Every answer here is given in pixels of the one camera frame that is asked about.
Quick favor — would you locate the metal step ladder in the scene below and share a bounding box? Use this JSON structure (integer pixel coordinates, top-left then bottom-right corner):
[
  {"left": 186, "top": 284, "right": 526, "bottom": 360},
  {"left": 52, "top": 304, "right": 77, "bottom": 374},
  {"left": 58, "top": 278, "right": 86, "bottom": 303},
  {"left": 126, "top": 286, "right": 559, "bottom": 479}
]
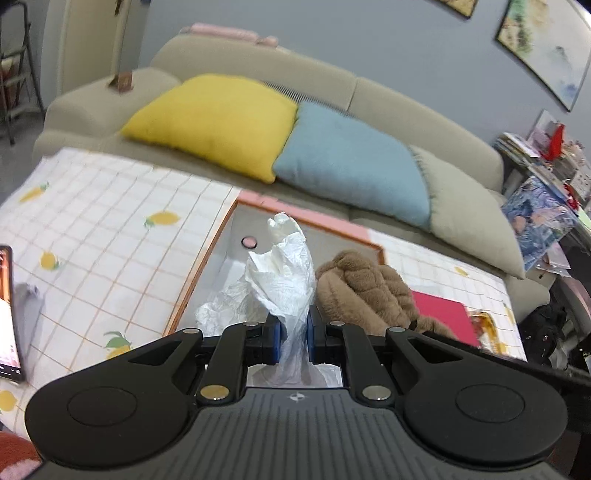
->
[{"left": 0, "top": 0, "right": 46, "bottom": 147}]

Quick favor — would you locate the blue printed poster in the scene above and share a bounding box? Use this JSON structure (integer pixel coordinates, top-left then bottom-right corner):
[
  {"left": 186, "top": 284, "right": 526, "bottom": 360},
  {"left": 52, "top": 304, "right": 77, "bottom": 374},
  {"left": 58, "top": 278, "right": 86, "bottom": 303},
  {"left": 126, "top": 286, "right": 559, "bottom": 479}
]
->
[{"left": 501, "top": 178, "right": 579, "bottom": 271}]

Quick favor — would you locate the beige pillow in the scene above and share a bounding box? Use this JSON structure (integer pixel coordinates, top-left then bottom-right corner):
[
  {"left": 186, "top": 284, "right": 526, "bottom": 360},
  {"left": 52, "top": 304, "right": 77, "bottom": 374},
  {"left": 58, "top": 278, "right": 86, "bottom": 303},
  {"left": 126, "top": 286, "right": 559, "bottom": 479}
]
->
[{"left": 409, "top": 145, "right": 527, "bottom": 280}]

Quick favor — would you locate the orange snack wrapper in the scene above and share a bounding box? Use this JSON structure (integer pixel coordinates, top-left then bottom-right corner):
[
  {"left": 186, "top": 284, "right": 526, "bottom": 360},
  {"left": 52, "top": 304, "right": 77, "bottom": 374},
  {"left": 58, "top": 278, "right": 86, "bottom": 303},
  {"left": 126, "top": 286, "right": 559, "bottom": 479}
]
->
[{"left": 468, "top": 308, "right": 509, "bottom": 356}]

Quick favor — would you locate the small wall painting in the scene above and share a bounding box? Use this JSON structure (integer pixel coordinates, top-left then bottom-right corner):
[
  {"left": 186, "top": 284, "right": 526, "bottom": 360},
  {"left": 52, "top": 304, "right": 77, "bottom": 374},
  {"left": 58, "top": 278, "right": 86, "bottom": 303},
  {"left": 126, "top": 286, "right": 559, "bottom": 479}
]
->
[{"left": 436, "top": 0, "right": 479, "bottom": 20}]

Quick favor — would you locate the white crinkled plastic bag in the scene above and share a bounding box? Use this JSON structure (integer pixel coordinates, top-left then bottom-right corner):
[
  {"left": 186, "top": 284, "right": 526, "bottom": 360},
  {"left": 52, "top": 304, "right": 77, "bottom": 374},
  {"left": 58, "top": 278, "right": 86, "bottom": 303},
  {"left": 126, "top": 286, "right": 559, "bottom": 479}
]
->
[{"left": 195, "top": 211, "right": 343, "bottom": 387}]

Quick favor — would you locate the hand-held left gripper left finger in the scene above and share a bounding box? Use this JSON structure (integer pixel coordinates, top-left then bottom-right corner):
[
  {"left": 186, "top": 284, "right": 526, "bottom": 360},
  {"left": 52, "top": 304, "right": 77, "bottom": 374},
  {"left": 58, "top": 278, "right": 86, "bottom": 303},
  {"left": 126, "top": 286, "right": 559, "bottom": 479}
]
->
[{"left": 126, "top": 312, "right": 283, "bottom": 402}]

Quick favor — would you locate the white door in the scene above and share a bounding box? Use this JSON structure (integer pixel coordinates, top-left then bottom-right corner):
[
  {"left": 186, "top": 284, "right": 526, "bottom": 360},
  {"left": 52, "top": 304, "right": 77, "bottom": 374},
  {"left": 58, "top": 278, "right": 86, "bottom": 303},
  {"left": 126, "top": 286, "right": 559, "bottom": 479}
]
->
[{"left": 58, "top": 0, "right": 149, "bottom": 108}]

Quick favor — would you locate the pink plush roll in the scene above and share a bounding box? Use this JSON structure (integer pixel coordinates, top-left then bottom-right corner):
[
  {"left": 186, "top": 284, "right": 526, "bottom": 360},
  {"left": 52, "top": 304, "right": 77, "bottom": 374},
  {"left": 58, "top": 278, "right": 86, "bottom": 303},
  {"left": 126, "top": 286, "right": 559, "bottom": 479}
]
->
[{"left": 179, "top": 23, "right": 280, "bottom": 49}]

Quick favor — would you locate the small brown card sign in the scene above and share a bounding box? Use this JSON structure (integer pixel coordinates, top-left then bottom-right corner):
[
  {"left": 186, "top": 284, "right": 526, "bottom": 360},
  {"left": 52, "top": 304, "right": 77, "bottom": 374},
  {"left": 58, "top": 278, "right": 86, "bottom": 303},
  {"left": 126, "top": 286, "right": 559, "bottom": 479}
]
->
[{"left": 108, "top": 71, "right": 135, "bottom": 95}]

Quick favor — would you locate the striped pillow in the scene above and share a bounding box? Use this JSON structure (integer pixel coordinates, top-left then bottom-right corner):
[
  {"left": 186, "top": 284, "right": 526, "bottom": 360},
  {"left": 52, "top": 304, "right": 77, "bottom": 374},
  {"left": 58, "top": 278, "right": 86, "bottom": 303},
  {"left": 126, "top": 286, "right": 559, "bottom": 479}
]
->
[{"left": 261, "top": 80, "right": 352, "bottom": 114}]

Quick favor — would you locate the red fluffy cloth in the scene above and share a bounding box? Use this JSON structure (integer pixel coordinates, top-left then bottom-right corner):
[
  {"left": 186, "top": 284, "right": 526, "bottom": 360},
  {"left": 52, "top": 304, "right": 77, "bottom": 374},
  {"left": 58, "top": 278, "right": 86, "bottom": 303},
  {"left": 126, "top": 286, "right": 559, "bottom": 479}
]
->
[{"left": 0, "top": 431, "right": 43, "bottom": 480}]

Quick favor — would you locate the red paper bag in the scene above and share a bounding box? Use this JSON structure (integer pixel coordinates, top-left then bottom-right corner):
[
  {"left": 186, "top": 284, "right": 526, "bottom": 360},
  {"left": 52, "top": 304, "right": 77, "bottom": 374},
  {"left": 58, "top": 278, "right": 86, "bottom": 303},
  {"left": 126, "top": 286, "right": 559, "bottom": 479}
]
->
[{"left": 542, "top": 124, "right": 567, "bottom": 161}]

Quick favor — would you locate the black smartphone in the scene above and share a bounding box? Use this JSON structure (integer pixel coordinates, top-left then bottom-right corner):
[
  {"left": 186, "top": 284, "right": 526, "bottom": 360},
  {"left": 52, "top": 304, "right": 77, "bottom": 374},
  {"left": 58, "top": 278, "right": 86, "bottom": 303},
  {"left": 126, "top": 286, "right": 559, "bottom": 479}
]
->
[{"left": 0, "top": 246, "right": 27, "bottom": 383}]

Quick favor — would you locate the cluttered book shelf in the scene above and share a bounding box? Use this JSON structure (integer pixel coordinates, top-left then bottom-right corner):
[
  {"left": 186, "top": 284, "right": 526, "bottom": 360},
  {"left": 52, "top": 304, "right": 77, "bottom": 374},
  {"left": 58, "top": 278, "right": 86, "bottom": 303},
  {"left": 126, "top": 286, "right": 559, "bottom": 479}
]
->
[{"left": 493, "top": 110, "right": 591, "bottom": 278}]

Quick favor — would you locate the lemon print checked tablecloth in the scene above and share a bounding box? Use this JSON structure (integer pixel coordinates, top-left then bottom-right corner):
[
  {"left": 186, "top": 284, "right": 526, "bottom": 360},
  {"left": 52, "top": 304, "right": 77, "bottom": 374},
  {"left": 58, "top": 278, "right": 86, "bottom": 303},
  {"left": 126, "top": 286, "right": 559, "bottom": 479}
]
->
[{"left": 0, "top": 147, "right": 528, "bottom": 431}]

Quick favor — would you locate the brown plush toy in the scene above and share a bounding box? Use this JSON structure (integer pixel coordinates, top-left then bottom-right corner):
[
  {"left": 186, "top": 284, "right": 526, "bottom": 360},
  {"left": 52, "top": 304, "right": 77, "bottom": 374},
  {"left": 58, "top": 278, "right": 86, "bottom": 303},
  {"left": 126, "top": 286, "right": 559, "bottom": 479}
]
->
[{"left": 315, "top": 250, "right": 459, "bottom": 341}]

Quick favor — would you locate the black bag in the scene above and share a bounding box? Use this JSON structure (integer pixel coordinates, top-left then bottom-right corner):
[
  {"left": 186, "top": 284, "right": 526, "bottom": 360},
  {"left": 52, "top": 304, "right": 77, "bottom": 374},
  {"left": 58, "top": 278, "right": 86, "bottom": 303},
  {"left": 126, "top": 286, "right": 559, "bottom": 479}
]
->
[{"left": 519, "top": 305, "right": 574, "bottom": 368}]

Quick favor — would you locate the yellow pillow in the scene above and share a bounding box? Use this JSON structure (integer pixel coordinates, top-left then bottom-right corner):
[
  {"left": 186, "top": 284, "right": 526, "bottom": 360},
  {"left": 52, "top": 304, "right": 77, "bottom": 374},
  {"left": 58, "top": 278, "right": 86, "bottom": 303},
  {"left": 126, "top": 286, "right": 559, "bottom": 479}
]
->
[{"left": 120, "top": 74, "right": 299, "bottom": 184}]

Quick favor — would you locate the large landscape wall painting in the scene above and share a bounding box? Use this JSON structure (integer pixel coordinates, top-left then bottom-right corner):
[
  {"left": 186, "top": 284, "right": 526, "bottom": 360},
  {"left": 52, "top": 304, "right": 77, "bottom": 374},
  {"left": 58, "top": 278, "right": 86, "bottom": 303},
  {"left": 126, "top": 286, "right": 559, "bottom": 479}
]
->
[{"left": 495, "top": 0, "right": 591, "bottom": 112}]

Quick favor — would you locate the orange-rimmed cardboard box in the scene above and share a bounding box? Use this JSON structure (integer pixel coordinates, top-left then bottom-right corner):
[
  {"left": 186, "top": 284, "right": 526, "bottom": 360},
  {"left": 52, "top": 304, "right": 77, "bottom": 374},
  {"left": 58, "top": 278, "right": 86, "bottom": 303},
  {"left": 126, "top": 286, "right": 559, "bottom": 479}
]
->
[{"left": 163, "top": 191, "right": 387, "bottom": 389}]

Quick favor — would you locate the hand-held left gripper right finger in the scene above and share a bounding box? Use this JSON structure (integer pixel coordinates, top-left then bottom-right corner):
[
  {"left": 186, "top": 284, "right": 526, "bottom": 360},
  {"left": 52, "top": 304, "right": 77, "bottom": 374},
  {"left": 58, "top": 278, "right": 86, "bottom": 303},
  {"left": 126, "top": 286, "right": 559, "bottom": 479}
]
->
[{"left": 306, "top": 305, "right": 468, "bottom": 401}]

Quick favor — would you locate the blue pillow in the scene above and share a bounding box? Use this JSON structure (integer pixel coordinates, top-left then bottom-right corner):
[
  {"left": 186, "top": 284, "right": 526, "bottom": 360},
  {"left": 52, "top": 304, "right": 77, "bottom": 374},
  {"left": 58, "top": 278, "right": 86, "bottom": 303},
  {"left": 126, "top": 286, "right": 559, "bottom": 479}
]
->
[{"left": 272, "top": 102, "right": 433, "bottom": 232}]

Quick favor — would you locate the beige sofa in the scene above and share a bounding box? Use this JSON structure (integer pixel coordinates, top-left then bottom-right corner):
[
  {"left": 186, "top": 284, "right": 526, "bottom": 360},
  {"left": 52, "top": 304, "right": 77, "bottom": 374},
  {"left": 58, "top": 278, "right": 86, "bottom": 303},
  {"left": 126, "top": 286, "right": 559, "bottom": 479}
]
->
[{"left": 33, "top": 34, "right": 553, "bottom": 325}]

